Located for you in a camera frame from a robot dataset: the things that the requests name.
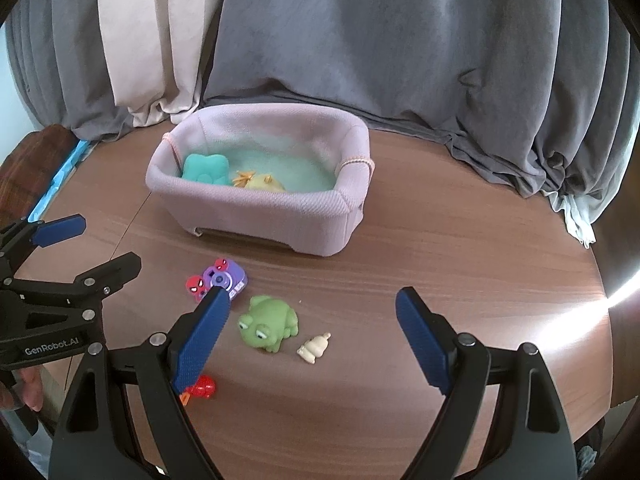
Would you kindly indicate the red round toy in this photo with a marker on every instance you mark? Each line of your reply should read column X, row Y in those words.
column 204, row 387

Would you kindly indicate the person's left hand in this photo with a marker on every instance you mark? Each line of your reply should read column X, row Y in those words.
column 31, row 390

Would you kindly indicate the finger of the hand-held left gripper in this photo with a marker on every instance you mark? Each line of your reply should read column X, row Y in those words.
column 60, row 228
column 110, row 277

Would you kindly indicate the cream curtain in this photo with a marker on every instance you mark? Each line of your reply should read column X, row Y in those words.
column 150, row 35

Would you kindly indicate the pink fabric basket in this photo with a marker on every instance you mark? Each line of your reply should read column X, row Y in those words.
column 260, row 215

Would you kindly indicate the cream small figure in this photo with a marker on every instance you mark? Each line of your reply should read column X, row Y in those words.
column 312, row 349

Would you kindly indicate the grey curtain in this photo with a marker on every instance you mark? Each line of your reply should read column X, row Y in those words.
column 65, row 60
column 375, row 35

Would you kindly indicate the yellow plush chick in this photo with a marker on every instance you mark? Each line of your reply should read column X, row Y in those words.
column 265, row 185

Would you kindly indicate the teal flower-shaped toy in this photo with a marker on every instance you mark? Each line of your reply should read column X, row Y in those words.
column 202, row 167

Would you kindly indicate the light blue strip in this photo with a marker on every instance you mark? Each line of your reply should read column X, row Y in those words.
column 60, row 180

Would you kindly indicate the white sheer curtain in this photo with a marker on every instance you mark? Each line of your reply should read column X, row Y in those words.
column 575, row 220

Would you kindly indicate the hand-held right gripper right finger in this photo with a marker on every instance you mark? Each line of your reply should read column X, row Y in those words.
column 422, row 342

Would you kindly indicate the purple toy camera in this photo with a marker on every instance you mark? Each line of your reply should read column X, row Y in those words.
column 222, row 275

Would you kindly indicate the green frog toy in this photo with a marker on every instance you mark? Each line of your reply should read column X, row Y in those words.
column 272, row 320

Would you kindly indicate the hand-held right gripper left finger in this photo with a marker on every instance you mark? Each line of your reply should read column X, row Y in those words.
column 200, row 345

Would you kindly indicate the brown plaid cloth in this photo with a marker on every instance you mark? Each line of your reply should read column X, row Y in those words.
column 35, row 152

